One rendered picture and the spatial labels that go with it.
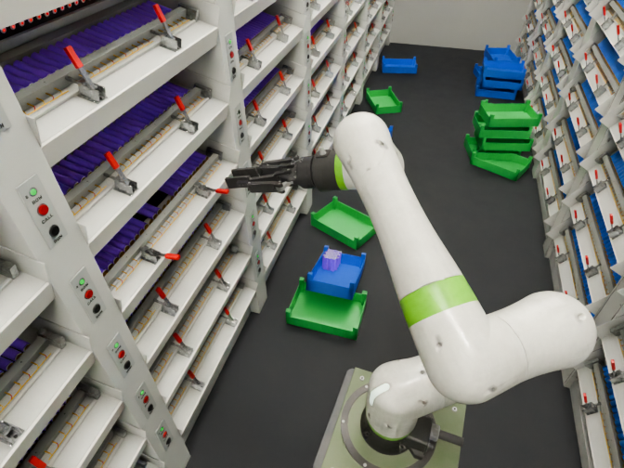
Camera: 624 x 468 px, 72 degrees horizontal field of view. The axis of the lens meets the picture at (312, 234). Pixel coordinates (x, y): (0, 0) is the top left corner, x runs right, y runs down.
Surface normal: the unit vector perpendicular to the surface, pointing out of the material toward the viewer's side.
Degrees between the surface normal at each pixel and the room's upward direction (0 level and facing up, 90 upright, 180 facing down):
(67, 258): 90
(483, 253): 0
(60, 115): 15
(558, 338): 41
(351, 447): 2
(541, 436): 0
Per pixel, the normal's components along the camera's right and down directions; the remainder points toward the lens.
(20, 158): 0.96, 0.18
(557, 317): -0.04, -0.52
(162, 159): 0.25, -0.67
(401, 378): -0.04, -0.73
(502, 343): 0.17, -0.49
